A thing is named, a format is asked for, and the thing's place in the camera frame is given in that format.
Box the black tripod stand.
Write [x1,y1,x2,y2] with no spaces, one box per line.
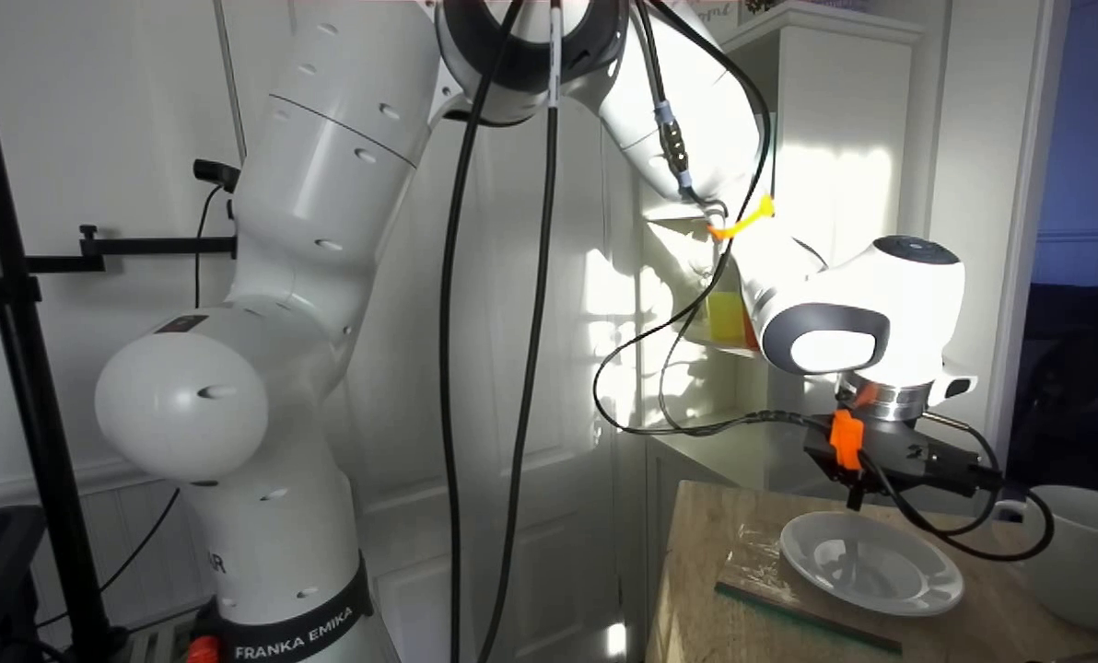
[0,0,242,663]

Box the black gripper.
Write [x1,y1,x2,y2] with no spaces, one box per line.
[804,408,1004,511]

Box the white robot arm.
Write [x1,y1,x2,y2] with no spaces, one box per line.
[95,0,974,663]

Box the white mug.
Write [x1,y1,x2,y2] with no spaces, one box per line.
[1018,484,1098,630]

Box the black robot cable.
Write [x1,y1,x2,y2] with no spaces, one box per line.
[436,0,1057,663]

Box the white plate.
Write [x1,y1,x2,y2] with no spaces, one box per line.
[778,511,964,619]

